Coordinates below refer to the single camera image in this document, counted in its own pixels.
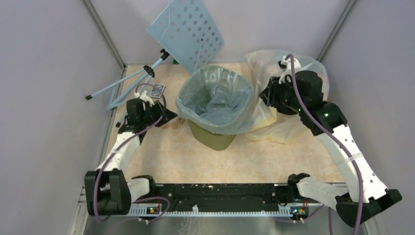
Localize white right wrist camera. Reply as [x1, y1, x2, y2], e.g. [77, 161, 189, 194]
[278, 56, 301, 84]

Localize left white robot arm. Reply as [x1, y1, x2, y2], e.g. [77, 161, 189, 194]
[84, 98, 178, 217]

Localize light blue trash bag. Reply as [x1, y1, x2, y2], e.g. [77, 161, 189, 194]
[176, 65, 254, 135]

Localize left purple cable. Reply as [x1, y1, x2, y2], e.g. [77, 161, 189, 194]
[93, 83, 171, 223]

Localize green plastic trash bin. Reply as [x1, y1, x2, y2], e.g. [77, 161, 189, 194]
[187, 120, 236, 151]

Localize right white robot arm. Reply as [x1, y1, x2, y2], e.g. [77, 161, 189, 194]
[259, 70, 402, 228]

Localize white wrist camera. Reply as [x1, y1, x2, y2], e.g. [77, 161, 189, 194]
[134, 91, 154, 107]
[278, 56, 301, 84]

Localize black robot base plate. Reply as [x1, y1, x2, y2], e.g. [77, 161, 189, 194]
[141, 179, 314, 212]

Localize blue tripod stand legs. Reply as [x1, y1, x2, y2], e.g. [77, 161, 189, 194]
[85, 48, 170, 110]

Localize blue perforated music stand desk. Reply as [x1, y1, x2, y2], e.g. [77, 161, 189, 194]
[146, 0, 225, 74]

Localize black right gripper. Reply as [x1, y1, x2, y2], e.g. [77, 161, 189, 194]
[258, 73, 305, 113]

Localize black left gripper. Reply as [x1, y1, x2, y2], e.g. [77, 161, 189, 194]
[140, 99, 178, 127]

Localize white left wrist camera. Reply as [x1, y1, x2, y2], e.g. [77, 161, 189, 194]
[134, 91, 154, 107]

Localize clear yellow-banded plastic bag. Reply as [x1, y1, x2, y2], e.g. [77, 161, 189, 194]
[245, 49, 310, 143]

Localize playing card deck box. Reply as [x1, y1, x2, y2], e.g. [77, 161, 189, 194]
[150, 83, 165, 99]

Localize white slotted cable duct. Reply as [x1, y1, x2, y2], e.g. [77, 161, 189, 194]
[127, 204, 292, 217]

